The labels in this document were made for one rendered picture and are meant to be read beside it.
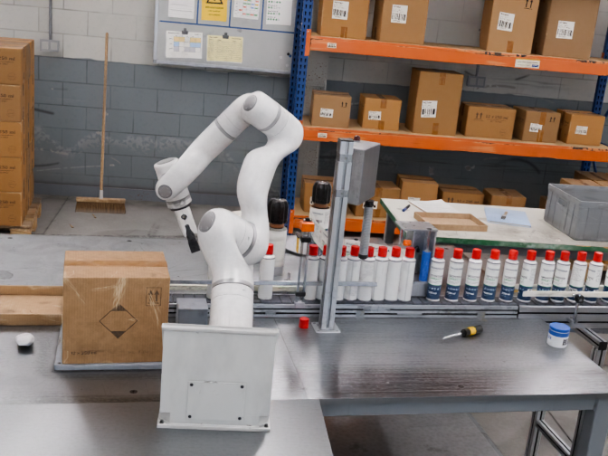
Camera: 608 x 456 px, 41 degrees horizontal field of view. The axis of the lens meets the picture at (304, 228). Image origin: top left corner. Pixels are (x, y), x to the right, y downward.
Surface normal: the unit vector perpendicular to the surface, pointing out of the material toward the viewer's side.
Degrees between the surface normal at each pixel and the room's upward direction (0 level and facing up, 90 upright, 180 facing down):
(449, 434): 1
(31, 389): 0
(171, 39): 90
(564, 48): 91
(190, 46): 90
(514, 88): 90
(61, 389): 0
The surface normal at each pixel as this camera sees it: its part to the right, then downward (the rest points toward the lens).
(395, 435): 0.09, -0.95
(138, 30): 0.10, 0.29
